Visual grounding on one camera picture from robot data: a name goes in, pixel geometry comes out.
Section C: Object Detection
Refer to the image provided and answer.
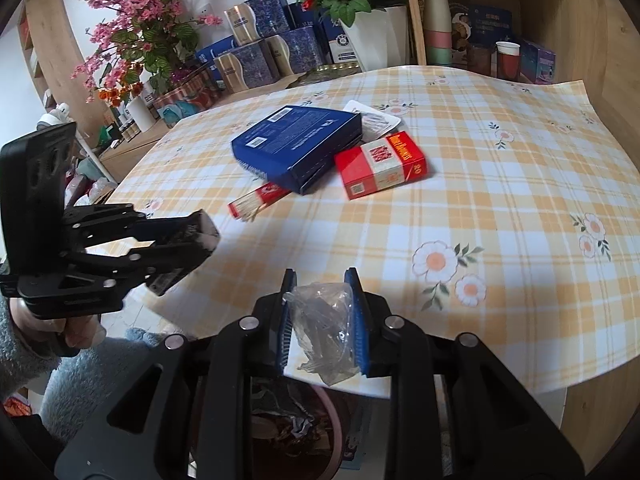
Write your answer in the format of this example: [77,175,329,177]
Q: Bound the person's left forearm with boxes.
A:
[0,300,69,402]

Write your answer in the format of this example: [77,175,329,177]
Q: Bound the gold tray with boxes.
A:
[297,62,364,84]

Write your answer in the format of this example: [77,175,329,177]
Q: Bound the white ribbed vase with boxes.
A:
[127,95,154,134]

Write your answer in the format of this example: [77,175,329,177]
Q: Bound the dark blue book box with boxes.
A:
[452,0,514,56]

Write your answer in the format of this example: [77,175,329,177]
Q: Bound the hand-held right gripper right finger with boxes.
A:
[344,267,586,480]

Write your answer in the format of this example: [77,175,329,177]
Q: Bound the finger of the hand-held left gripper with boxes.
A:
[63,202,221,255]
[64,246,212,298]

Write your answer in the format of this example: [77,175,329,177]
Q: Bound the stack of pastel paper cups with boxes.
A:
[422,0,454,66]

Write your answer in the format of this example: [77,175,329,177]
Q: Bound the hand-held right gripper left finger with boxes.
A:
[54,269,297,480]

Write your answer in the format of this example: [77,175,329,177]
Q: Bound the striped decorative tin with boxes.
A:
[152,67,224,129]

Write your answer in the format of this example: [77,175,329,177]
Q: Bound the orange flowers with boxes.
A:
[97,82,146,109]

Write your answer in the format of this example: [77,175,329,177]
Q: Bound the pile of red packets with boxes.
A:
[65,156,119,206]

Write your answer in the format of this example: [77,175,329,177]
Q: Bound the clear plastic wrapper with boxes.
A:
[284,281,364,387]

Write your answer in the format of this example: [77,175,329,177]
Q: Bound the brown cup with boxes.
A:
[467,42,494,74]

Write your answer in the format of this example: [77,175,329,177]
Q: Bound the white fan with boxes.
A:
[37,102,115,183]

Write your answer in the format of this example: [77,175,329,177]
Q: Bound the white pill blister pack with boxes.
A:
[342,99,404,142]

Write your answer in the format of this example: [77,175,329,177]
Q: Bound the red paper cup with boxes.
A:
[495,41,521,81]

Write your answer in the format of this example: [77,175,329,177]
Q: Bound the stack of blue gift boxes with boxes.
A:
[195,0,329,95]

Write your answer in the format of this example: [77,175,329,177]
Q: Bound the grey fleece clothing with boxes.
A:
[37,327,169,444]

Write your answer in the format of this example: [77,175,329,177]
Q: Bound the white plant pot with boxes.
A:
[338,5,411,72]

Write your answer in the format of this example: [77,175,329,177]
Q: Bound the purple box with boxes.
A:
[520,40,557,85]

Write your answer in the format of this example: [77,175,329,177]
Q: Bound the person's left hand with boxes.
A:
[10,302,107,359]

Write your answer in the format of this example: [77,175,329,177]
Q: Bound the pink blossom bouquet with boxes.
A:
[69,0,224,106]

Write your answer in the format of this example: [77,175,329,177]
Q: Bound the red cigarette pack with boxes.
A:
[333,131,430,201]

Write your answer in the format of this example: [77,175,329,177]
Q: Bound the brown plastic bin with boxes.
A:
[247,377,348,480]

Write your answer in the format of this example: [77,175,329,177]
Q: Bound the red white narrow box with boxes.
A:
[228,182,294,222]

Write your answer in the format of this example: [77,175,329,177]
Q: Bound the blue white carton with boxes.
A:
[320,18,360,67]

